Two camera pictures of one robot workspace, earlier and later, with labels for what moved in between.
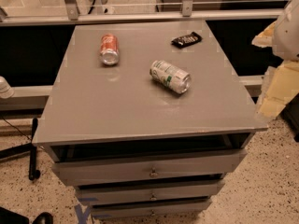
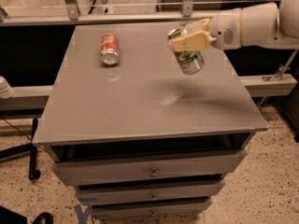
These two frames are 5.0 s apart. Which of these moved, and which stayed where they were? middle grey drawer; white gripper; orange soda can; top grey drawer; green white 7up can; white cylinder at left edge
Moved: white gripper; green white 7up can
Stayed: middle grey drawer; orange soda can; white cylinder at left edge; top grey drawer
